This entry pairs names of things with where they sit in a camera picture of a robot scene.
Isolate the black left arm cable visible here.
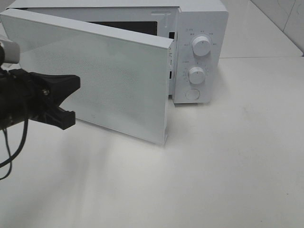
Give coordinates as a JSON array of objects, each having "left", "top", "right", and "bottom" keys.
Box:
[{"left": 0, "top": 118, "right": 29, "bottom": 181}]

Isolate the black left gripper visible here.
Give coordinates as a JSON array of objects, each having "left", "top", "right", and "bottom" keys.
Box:
[{"left": 0, "top": 68, "right": 80, "bottom": 130}]

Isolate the white warning label sticker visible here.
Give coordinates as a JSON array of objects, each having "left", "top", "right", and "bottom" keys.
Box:
[{"left": 168, "top": 47, "right": 175, "bottom": 71}]

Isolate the white timer knob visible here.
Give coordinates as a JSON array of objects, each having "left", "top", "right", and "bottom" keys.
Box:
[{"left": 188, "top": 66, "right": 206, "bottom": 85}]

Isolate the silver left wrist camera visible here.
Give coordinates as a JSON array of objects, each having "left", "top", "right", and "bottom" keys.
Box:
[{"left": 0, "top": 35, "right": 20, "bottom": 66}]

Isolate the upper white power knob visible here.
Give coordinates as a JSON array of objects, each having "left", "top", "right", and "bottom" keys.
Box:
[{"left": 191, "top": 34, "right": 212, "bottom": 57}]

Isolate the white microwave door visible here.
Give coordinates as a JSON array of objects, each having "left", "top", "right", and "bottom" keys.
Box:
[{"left": 0, "top": 9, "right": 172, "bottom": 144}]

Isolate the white microwave oven body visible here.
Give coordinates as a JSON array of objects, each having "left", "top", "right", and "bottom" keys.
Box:
[{"left": 0, "top": 0, "right": 228, "bottom": 104}]

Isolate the round white door button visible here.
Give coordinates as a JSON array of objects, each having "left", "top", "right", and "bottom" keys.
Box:
[{"left": 185, "top": 89, "right": 200, "bottom": 100}]

